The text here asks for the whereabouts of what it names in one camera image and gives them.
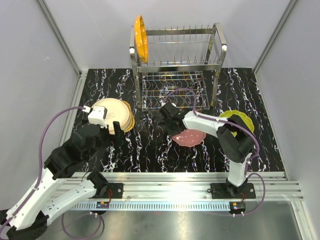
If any stainless steel dish rack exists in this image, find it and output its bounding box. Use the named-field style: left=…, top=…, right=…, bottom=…
left=129, top=23, right=228, bottom=112

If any black marble pattern mat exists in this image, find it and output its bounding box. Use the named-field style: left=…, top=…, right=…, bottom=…
left=79, top=68, right=285, bottom=173

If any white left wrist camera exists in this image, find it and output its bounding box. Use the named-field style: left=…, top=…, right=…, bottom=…
left=88, top=105, right=108, bottom=128

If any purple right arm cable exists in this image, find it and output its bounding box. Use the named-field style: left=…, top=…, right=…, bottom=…
left=164, top=88, right=266, bottom=217

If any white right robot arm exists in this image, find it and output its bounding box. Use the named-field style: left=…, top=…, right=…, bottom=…
left=159, top=102, right=255, bottom=199

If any pink dotted plate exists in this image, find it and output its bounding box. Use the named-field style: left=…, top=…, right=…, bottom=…
left=171, top=129, right=206, bottom=148

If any orange dotted plate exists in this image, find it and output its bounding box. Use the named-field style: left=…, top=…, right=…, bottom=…
left=134, top=15, right=149, bottom=63

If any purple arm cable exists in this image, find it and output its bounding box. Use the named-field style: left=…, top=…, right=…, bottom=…
left=164, top=88, right=266, bottom=217
left=0, top=106, right=105, bottom=237

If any aluminium rail frame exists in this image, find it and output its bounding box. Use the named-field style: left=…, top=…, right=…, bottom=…
left=32, top=69, right=306, bottom=240

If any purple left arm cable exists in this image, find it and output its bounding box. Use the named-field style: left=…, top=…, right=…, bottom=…
left=0, top=106, right=105, bottom=237

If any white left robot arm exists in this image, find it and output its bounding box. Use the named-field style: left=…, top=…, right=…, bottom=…
left=0, top=121, right=125, bottom=240

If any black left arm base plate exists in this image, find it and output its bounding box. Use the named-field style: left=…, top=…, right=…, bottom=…
left=92, top=182, right=124, bottom=199

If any yellow-green dotted plate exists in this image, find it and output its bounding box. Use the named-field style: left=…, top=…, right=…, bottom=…
left=217, top=110, right=255, bottom=138

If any stack of plates underneath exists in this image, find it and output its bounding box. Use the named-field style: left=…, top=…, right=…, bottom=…
left=107, top=98, right=135, bottom=133

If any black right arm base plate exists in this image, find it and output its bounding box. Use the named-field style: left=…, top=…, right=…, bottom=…
left=207, top=182, right=256, bottom=200

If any cream plate with drawing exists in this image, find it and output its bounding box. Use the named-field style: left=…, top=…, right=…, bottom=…
left=88, top=98, right=135, bottom=135

